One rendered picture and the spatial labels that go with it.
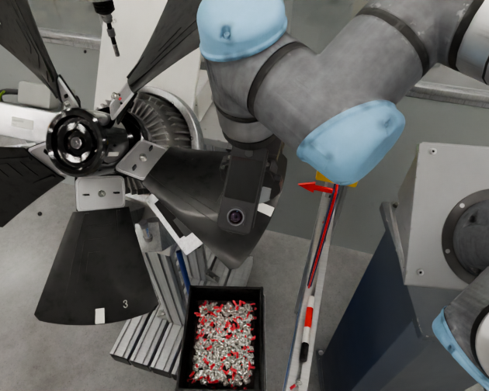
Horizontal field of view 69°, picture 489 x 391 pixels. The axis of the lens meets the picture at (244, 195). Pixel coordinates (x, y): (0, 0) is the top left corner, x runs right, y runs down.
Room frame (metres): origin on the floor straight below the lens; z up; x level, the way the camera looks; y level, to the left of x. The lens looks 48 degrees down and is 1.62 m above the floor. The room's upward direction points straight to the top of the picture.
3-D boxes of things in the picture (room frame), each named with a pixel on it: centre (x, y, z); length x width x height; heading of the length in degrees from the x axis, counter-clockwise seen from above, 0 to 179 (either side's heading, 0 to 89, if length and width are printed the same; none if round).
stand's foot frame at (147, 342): (0.72, 0.26, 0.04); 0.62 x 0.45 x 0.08; 164
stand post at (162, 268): (0.63, 0.28, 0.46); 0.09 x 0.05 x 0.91; 74
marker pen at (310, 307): (0.29, -0.13, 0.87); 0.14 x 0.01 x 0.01; 166
